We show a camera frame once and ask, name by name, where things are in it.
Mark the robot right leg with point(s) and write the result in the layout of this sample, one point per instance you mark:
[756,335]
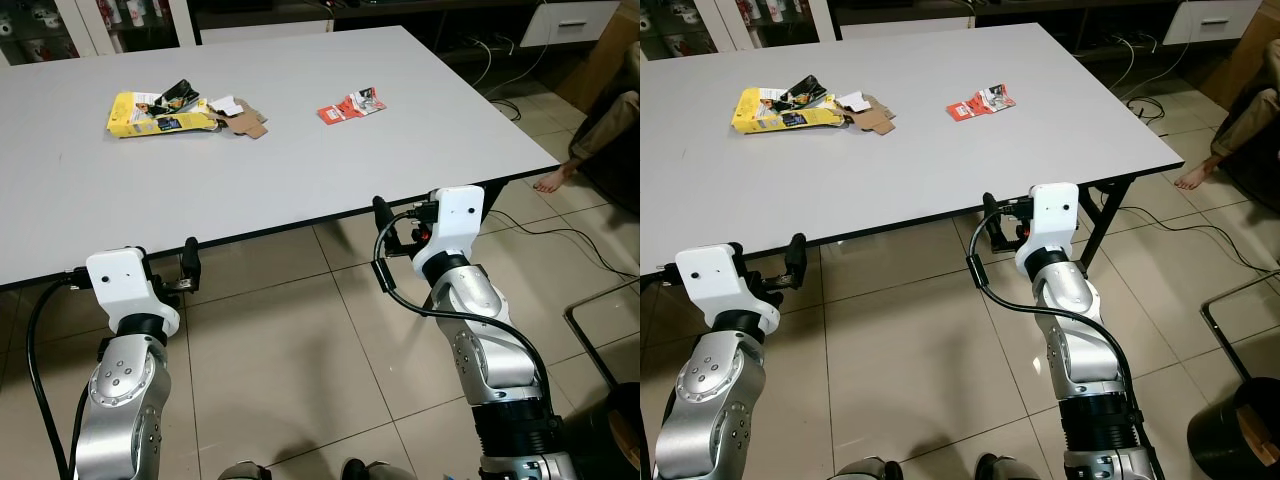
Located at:
[1010,468]
[380,470]

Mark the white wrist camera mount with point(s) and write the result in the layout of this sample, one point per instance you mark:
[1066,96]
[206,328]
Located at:
[715,280]
[460,225]
[1052,220]
[120,280]

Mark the brown cardboard trash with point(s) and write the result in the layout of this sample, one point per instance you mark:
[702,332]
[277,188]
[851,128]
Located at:
[1260,428]
[620,440]

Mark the brown cardboard panel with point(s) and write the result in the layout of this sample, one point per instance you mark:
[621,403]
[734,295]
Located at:
[605,55]
[1245,60]

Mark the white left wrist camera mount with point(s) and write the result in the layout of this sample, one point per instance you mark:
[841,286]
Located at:
[715,280]
[120,280]

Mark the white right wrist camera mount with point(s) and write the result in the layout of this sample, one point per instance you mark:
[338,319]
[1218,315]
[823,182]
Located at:
[460,225]
[1052,220]

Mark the glass display cabinet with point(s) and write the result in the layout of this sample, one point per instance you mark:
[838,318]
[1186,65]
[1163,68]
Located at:
[735,22]
[100,25]

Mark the white paper scrap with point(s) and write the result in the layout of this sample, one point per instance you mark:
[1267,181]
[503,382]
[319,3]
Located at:
[225,105]
[853,101]

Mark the metal chair frame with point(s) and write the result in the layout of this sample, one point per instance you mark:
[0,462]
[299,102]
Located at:
[590,345]
[1222,340]

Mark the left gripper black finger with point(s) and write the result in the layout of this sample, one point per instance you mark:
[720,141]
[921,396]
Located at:
[797,262]
[192,265]

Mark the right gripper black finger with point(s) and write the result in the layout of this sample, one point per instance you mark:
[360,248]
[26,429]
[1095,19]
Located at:
[382,210]
[991,207]

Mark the white table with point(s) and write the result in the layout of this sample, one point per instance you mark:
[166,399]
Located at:
[300,170]
[950,170]

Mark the red packaging card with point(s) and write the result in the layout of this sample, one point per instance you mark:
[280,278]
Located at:
[340,111]
[968,108]

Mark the dark upholstered seat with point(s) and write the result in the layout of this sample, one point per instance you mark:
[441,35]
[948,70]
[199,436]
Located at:
[620,185]
[1260,180]

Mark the brown cardboard piece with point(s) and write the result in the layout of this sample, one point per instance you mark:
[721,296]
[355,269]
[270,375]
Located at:
[872,120]
[245,124]

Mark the yellow cardboard box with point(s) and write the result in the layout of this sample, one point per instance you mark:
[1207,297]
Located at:
[760,112]
[135,115]

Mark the white low cabinet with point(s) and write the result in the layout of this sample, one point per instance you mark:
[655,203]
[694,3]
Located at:
[265,31]

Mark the person's trousered leg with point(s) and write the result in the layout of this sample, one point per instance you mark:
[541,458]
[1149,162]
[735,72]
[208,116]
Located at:
[1245,120]
[605,125]

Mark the person's bare foot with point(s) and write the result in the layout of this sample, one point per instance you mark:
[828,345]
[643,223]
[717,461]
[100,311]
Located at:
[555,180]
[1195,178]

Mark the black snack wrapper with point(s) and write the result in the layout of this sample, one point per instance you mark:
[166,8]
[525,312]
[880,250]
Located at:
[182,95]
[808,92]

